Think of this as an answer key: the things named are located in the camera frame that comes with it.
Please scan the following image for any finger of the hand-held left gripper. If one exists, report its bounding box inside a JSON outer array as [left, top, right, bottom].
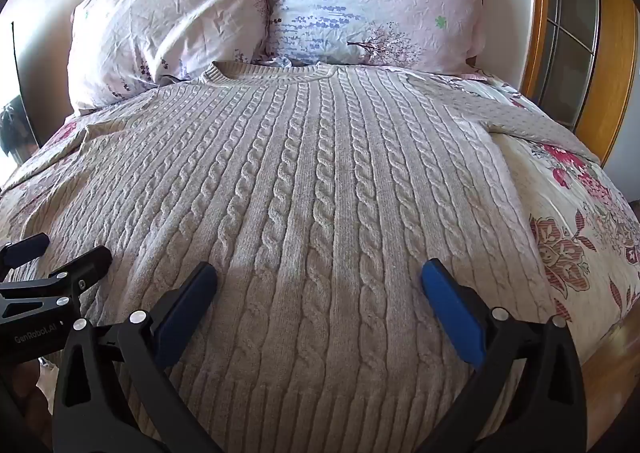
[[0, 246, 113, 320], [0, 233, 45, 270]]

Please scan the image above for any floral bed sheet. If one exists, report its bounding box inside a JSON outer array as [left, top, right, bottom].
[[0, 67, 640, 384]]

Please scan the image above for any dark bedside object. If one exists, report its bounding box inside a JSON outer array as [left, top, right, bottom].
[[0, 94, 42, 170]]

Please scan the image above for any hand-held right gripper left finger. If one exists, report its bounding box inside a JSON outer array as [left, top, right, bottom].
[[52, 261, 223, 453]]

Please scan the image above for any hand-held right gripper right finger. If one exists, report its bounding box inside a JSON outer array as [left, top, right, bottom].
[[421, 258, 587, 453]]

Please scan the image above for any beige cable knit sweater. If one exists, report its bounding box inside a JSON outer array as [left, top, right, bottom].
[[0, 60, 601, 453]]

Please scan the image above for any pink floral pillow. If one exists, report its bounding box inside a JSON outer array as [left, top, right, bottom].
[[67, 0, 273, 116]]

